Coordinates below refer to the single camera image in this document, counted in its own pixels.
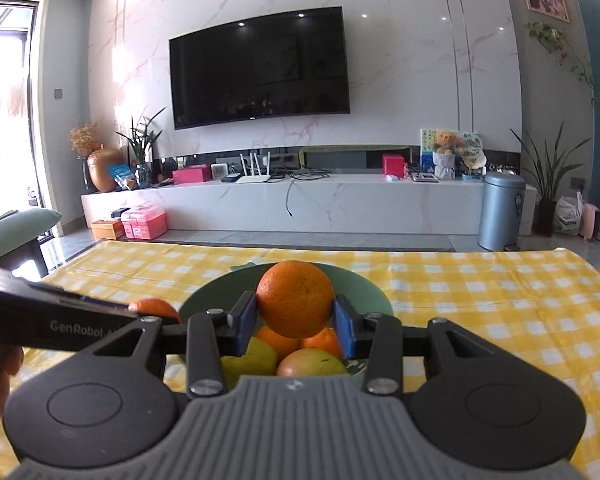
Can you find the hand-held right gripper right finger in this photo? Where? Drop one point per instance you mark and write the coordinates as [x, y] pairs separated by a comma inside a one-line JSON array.
[[346, 330]]

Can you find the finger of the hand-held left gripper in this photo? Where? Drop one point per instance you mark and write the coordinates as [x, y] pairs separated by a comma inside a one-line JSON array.
[[80, 299]]

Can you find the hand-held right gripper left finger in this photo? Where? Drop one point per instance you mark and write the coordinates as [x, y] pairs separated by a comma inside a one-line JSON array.
[[244, 327]]

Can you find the orange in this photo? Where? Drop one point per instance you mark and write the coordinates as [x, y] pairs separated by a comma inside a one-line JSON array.
[[324, 342], [295, 297], [155, 309], [277, 342]]

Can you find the yellow green pear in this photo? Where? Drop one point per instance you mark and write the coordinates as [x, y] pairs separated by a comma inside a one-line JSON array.
[[250, 362]]

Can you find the green strainer bowl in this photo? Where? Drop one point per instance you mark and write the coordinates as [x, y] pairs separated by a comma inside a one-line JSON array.
[[365, 292]]

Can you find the red green mango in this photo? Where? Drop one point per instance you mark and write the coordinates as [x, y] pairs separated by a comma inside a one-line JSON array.
[[312, 364]]

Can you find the orange cardboard box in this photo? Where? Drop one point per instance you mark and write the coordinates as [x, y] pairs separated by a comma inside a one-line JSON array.
[[106, 230]]

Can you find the green cushioned chair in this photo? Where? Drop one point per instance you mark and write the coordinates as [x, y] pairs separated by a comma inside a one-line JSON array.
[[15, 232]]

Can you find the black case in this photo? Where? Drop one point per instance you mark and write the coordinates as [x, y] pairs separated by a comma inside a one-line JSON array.
[[119, 213]]

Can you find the pink storage boxes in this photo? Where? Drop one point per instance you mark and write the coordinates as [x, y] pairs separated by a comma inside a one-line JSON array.
[[144, 222]]

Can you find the white marble television cabinet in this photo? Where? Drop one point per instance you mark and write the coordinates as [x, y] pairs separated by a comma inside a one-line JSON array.
[[355, 205]]

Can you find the copper vase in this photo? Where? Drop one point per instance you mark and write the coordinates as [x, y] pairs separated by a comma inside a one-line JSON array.
[[103, 172]]

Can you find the blue snack bag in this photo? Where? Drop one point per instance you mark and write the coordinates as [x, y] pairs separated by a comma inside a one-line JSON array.
[[121, 176]]

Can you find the small black device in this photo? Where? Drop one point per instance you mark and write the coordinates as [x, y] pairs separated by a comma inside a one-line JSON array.
[[230, 178]]

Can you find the white router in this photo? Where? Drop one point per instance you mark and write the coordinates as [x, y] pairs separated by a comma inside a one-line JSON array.
[[253, 177]]

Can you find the small white clock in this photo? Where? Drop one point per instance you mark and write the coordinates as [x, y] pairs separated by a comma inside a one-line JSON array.
[[219, 170]]

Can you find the dried flower bunch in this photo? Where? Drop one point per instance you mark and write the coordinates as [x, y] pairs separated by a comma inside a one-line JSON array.
[[85, 139]]

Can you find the yellow checkered tablecloth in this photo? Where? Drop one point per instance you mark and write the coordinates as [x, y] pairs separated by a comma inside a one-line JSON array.
[[505, 310]]

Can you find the pink flat box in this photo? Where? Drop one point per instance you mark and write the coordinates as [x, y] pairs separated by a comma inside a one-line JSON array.
[[191, 174]]

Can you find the orchid plant in glass vase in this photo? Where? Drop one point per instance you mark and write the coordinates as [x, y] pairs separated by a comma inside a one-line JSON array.
[[141, 147]]

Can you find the red box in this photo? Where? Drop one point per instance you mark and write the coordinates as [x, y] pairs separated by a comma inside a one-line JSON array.
[[393, 165]]

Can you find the dark grey soundbar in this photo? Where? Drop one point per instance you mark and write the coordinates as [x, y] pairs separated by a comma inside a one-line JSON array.
[[345, 157]]

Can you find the blue grey trash can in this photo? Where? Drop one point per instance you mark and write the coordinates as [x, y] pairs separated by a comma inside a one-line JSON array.
[[501, 212]]

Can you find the colourful drawing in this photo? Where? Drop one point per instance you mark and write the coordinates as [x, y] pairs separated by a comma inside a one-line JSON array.
[[425, 150]]

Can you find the teddy bear bouquet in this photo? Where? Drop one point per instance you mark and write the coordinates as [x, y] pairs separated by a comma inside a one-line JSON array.
[[443, 157]]

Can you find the glass balcony door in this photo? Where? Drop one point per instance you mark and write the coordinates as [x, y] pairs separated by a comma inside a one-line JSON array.
[[10, 100]]

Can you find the round printed hand fan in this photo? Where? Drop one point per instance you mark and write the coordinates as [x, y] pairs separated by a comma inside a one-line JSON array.
[[472, 145]]

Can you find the white plastic bag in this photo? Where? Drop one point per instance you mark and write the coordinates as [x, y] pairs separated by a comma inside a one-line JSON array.
[[567, 216]]

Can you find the tall leafy potted plant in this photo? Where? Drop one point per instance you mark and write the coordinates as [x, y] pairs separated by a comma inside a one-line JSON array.
[[547, 175]]

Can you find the black curved television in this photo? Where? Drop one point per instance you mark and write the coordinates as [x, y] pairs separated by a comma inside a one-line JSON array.
[[260, 67]]

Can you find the pink heater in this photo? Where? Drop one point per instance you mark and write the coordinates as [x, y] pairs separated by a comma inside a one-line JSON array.
[[592, 221]]

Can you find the hanging vine plant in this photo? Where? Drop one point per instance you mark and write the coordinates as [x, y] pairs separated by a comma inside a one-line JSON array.
[[555, 42]]

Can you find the wall outlet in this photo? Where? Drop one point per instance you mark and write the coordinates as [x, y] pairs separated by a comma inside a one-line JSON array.
[[578, 183]]

